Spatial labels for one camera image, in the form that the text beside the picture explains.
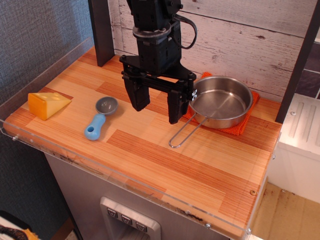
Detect orange knitted cloth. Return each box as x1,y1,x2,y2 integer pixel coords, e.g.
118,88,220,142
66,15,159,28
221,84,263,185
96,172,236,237
182,71,261,136

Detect silver dispenser button panel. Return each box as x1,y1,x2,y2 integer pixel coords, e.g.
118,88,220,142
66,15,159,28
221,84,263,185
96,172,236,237
100,196,162,240

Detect yellow toy cheese wedge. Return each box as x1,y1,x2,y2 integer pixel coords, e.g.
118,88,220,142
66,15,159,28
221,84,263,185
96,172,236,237
27,92,71,121

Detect dark left vertical post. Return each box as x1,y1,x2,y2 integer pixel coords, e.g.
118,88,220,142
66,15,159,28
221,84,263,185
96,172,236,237
88,0,115,67

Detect white toy sink unit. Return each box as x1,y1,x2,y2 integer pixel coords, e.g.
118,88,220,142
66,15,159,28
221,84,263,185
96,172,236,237
267,94,320,203

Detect stainless steel pot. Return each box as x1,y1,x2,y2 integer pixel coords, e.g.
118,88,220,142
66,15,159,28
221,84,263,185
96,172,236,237
168,75,254,149

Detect dark right vertical post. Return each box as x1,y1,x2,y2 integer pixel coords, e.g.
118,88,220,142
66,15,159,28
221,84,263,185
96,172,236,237
275,0,320,124

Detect clear acrylic table guard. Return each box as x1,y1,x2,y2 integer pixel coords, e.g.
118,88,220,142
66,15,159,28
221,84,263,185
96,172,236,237
4,50,281,239

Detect blue and grey toy spoon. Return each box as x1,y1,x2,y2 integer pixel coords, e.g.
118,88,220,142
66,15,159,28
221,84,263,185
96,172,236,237
84,96,119,141

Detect grey toy fridge cabinet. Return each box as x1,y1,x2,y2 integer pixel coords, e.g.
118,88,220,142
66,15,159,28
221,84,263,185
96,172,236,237
45,154,227,240

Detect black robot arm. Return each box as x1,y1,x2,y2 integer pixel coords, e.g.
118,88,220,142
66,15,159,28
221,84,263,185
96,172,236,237
119,0,197,124

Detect orange black object bottom left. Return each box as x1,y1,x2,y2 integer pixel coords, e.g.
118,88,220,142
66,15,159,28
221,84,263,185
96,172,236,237
0,210,39,240

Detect dark vertical post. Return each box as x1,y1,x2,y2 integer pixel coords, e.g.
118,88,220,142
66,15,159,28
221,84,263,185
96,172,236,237
88,0,115,67
275,0,320,124

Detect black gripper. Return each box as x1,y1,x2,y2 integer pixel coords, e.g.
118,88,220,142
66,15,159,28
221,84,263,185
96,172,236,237
119,22,197,125

